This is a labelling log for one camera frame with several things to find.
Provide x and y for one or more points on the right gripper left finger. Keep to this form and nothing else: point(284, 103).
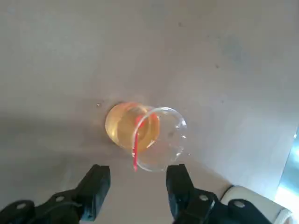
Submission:
point(70, 205)

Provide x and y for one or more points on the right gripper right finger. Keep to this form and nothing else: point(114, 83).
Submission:
point(198, 210)

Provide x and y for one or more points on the clear measuring cup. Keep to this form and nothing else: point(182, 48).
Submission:
point(126, 128)

